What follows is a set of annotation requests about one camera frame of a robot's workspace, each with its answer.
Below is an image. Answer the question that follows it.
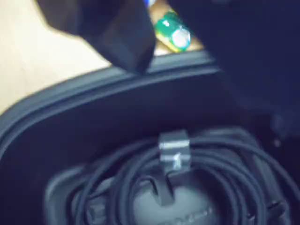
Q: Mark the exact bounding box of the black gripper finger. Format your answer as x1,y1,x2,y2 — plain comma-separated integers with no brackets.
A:
36,0,156,74
167,0,300,132

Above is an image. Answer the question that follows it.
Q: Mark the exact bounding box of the black charging cable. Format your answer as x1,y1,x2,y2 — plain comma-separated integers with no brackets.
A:
70,128,296,225

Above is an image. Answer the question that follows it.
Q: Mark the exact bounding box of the black bowl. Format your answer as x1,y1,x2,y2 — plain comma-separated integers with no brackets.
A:
0,50,300,225

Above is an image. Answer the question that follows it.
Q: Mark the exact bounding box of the yellow tube with green end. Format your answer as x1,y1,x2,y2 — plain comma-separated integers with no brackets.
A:
153,8,192,53

